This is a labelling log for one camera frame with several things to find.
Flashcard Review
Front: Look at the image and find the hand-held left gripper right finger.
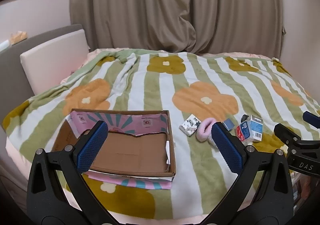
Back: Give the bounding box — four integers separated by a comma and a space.
200, 122, 294, 225

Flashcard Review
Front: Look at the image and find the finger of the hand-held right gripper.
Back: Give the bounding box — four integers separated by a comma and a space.
302, 111, 320, 130
274, 123, 320, 151

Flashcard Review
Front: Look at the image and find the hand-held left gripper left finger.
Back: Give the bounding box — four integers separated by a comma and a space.
26, 120, 118, 225

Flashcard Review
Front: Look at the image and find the red and blue carton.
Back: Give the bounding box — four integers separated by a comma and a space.
236, 122, 253, 144

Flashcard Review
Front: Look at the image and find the light blue carton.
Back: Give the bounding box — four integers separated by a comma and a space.
246, 115, 264, 143

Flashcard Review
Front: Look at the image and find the flower print sock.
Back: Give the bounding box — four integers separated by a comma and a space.
196, 118, 220, 149

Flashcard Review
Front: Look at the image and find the cardboard box with pink lining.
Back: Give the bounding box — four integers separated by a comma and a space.
51, 108, 177, 190

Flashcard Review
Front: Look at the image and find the black and white patterned packet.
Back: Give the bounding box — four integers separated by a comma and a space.
179, 114, 202, 136

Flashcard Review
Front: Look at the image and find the small blue box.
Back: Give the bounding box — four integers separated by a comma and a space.
222, 118, 234, 131

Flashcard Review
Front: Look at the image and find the pink bed sheet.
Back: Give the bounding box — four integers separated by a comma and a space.
4, 49, 280, 225

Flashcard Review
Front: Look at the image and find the striped floral blanket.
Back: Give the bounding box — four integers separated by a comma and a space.
2, 48, 320, 220

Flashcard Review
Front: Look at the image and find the white headboard cushion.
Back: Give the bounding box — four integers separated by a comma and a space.
20, 29, 90, 95

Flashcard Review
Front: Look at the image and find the grey bed headboard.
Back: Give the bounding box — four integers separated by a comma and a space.
0, 24, 84, 130

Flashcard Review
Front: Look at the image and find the orange object on headboard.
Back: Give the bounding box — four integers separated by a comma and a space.
10, 31, 27, 45

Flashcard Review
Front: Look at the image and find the beige curtain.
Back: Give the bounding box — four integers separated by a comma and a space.
69, 0, 285, 56

